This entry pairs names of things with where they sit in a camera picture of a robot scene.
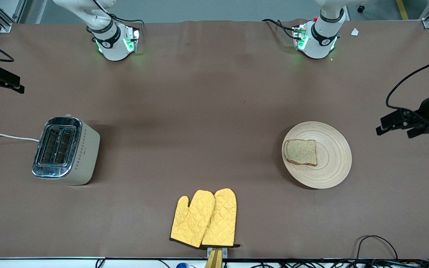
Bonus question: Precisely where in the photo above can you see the cream and chrome toaster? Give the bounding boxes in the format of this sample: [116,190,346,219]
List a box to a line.
[32,114,101,186]

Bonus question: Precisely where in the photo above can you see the white toaster power cord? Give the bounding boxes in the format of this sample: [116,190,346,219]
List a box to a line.
[0,133,40,143]

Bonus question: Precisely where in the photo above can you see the black right arm base cable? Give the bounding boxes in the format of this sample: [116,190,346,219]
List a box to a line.
[97,0,146,27]

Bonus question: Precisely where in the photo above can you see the yellow quilted oven mitt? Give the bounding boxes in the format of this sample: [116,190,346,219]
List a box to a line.
[201,188,241,248]
[169,190,216,249]

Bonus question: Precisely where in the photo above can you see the brown bread toast slice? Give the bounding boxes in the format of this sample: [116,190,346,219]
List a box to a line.
[284,139,318,167]

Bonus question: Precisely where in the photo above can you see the black arm base cable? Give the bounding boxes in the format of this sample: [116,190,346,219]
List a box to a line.
[97,0,146,27]
[262,18,298,40]

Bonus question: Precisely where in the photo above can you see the black looped cable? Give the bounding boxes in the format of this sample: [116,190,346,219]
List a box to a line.
[355,235,400,261]

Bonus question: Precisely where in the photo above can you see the black left arm base cable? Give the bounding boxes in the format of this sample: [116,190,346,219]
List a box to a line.
[262,18,298,40]

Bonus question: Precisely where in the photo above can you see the round wooden plate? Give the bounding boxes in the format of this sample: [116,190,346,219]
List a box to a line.
[282,121,352,189]

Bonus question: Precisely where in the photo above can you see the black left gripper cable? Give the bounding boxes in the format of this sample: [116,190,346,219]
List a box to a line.
[385,52,429,112]

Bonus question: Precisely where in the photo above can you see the black cable bundle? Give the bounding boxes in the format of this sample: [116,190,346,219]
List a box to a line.
[250,259,429,268]

